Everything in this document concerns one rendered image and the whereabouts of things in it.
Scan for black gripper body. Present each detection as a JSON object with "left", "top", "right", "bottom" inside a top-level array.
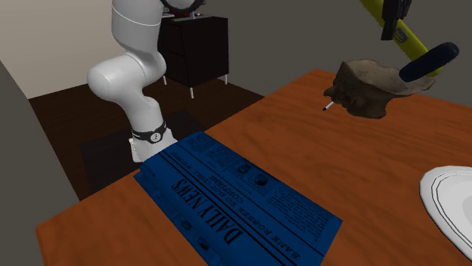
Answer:
[{"left": 382, "top": 0, "right": 413, "bottom": 21}]

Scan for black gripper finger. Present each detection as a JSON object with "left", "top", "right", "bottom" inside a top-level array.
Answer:
[{"left": 380, "top": 17, "right": 399, "bottom": 42}]

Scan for brown rock-shaped bowl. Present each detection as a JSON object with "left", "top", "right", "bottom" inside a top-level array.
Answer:
[{"left": 323, "top": 59, "right": 436, "bottom": 119}]

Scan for brown wooden table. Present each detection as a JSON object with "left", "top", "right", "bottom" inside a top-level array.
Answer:
[{"left": 35, "top": 68, "right": 472, "bottom": 266}]

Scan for white plate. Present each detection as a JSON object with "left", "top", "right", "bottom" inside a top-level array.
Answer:
[{"left": 419, "top": 165, "right": 472, "bottom": 261}]

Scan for black cabinet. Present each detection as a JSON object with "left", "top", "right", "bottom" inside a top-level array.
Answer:
[{"left": 157, "top": 0, "right": 230, "bottom": 100}]

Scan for blue newspaper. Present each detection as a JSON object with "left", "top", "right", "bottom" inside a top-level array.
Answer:
[{"left": 133, "top": 131, "right": 344, "bottom": 266}]

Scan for dark robot stand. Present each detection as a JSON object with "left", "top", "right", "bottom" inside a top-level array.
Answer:
[{"left": 80, "top": 110, "right": 207, "bottom": 196}]

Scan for yellow tool with blue handle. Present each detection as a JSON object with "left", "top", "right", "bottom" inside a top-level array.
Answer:
[{"left": 359, "top": 0, "right": 461, "bottom": 83}]

